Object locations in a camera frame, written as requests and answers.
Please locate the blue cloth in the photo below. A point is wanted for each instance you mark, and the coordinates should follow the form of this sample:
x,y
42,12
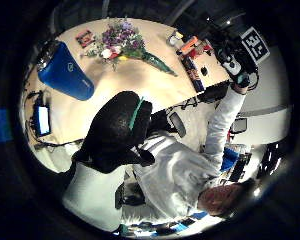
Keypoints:
x,y
230,159

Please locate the black office chair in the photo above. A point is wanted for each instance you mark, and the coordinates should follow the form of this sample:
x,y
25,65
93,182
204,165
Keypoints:
x,y
177,124

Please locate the the person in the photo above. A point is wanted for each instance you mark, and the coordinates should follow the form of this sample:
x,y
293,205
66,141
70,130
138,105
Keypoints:
x,y
176,176

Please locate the dark blue long box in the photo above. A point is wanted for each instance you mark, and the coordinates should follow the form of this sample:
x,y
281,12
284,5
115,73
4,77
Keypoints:
x,y
193,73

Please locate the small black mouse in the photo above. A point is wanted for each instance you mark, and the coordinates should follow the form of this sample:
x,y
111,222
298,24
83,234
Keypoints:
x,y
204,71

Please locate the small screen tablet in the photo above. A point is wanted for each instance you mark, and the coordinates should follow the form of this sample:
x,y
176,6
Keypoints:
x,y
42,118

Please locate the red patterned card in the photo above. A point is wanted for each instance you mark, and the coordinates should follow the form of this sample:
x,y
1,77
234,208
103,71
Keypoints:
x,y
85,38

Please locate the orange tool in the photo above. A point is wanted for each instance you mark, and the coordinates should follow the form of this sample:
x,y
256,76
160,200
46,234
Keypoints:
x,y
189,44

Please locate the purple and white flower bouquet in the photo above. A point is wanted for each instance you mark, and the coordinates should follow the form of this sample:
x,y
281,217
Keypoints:
x,y
123,41

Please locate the white cup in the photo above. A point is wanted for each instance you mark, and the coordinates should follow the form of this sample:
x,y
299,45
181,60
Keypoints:
x,y
173,38

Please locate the red small object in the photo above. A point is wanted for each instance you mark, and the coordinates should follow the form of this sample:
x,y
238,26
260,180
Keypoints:
x,y
205,48

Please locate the blue cylindrical vase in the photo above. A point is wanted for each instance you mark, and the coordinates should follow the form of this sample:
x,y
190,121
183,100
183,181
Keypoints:
x,y
65,71

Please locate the white marker cube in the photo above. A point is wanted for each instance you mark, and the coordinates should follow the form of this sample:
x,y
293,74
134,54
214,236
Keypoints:
x,y
255,45

